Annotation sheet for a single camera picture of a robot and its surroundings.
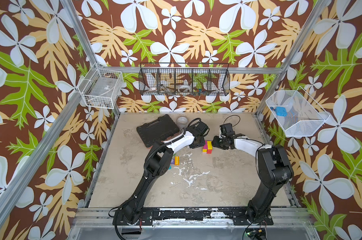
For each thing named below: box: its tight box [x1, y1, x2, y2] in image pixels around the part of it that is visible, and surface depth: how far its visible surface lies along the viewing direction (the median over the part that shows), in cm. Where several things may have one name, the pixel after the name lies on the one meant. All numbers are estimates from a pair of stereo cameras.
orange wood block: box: [174, 156, 180, 166], surface depth 95 cm
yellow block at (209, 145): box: [207, 141, 213, 150], surface depth 97 cm
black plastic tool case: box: [136, 114, 180, 148], surface depth 107 cm
